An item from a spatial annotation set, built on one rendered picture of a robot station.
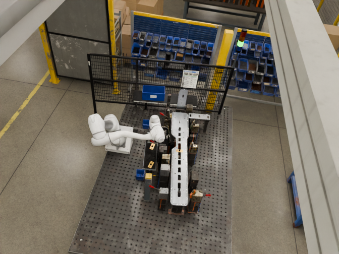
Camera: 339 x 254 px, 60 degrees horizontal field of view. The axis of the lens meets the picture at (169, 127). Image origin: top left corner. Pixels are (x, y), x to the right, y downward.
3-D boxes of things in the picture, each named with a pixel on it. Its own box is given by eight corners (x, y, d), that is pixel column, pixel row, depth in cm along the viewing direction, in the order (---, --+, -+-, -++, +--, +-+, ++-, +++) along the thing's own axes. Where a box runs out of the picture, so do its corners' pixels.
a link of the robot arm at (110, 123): (110, 133, 362) (104, 117, 362) (122, 129, 361) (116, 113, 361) (89, 136, 285) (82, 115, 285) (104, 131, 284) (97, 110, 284)
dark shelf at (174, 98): (197, 107, 402) (198, 106, 400) (132, 102, 397) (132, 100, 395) (196, 97, 417) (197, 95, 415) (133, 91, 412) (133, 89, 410)
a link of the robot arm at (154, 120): (147, 124, 305) (151, 133, 297) (148, 113, 294) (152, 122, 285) (157, 122, 308) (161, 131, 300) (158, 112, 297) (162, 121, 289)
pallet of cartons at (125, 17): (138, 68, 620) (140, 21, 544) (101, 63, 619) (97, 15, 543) (147, 39, 703) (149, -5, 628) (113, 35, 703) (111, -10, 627)
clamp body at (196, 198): (199, 214, 325) (205, 197, 299) (185, 213, 324) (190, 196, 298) (199, 205, 332) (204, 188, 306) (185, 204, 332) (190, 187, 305)
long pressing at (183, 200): (190, 206, 299) (190, 205, 297) (168, 204, 297) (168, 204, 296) (188, 113, 394) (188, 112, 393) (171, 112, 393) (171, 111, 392)
